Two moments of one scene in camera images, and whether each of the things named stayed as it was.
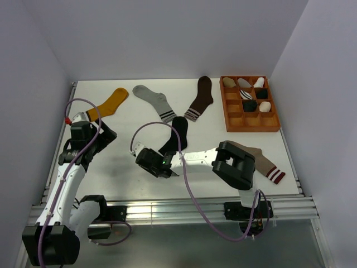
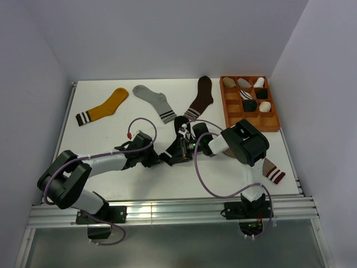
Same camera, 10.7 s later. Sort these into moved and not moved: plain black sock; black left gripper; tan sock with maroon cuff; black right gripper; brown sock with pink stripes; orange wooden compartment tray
Moved: black right gripper; black left gripper
Not moved: plain black sock; tan sock with maroon cuff; brown sock with pink stripes; orange wooden compartment tray
